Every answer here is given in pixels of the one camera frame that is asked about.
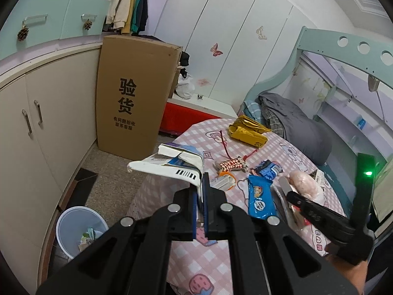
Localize mint green drawer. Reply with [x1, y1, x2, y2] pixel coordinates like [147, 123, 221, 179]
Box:
[60, 0, 111, 40]
[0, 0, 72, 60]

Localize white blue carton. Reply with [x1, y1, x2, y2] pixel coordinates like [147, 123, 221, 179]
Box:
[127, 143, 219, 247]

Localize tall brown cardboard box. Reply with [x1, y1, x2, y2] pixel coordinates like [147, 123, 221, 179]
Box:
[96, 34, 183, 157]

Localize black hanging garment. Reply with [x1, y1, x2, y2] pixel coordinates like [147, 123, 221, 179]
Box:
[137, 0, 150, 36]

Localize white wardrobe doors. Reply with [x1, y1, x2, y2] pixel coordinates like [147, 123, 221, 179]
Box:
[147, 0, 317, 117]

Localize green hanging garment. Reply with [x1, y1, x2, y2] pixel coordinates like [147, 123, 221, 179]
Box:
[132, 0, 145, 33]

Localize person's right forearm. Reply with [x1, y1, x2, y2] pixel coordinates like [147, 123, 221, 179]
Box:
[325, 252, 369, 295]

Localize pale blue plastic waste bin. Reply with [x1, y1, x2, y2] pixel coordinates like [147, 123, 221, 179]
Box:
[55, 206, 109, 260]

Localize white medicine box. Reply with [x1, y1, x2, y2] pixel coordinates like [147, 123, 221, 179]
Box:
[310, 169, 334, 189]

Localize beige low cabinet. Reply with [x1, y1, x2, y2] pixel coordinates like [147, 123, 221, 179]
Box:
[0, 37, 105, 283]

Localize white plastic bag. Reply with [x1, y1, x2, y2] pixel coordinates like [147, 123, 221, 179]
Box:
[175, 75, 195, 99]

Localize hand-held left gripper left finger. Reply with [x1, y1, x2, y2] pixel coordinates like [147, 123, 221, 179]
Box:
[35, 187, 200, 295]

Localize blue snack wrapper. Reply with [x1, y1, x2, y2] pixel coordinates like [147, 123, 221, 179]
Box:
[247, 175, 278, 220]

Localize yellow mailer bag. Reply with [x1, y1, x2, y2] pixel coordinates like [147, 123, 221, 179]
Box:
[228, 115, 272, 148]

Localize cream hanging jacket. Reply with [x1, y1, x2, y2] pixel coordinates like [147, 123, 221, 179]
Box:
[106, 0, 137, 30]

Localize dark blue wrapper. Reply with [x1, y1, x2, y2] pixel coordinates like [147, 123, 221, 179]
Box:
[250, 160, 283, 179]

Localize tan hanging garment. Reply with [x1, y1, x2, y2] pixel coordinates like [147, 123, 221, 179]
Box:
[121, 0, 142, 34]

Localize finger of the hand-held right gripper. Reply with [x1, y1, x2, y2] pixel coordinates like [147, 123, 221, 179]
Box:
[285, 191, 351, 238]

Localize round table pink checked tablecloth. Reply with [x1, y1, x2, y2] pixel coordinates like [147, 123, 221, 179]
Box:
[126, 117, 346, 295]

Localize blue plaid pillow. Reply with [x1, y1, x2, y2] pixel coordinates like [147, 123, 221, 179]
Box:
[242, 100, 265, 120]

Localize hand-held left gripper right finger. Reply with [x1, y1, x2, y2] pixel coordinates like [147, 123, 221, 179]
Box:
[203, 172, 358, 295]

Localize grey blanket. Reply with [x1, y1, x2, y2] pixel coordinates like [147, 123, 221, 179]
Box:
[258, 91, 334, 166]

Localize red storage box white lid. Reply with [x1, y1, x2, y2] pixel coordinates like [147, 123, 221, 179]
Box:
[158, 94, 238, 137]

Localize lilac bedside shelf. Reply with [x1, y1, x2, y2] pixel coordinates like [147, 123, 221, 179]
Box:
[316, 86, 387, 160]

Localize teal candy print mattress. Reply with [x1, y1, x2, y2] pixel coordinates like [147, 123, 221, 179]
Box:
[319, 160, 353, 216]

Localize red white woven string toy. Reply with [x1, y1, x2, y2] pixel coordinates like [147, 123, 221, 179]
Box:
[213, 131, 258, 173]

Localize grey paper packaging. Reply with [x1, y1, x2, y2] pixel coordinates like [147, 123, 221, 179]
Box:
[270, 180, 304, 231]

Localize crumpled clear plastic bag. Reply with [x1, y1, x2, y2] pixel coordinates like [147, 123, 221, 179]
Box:
[284, 170, 324, 205]

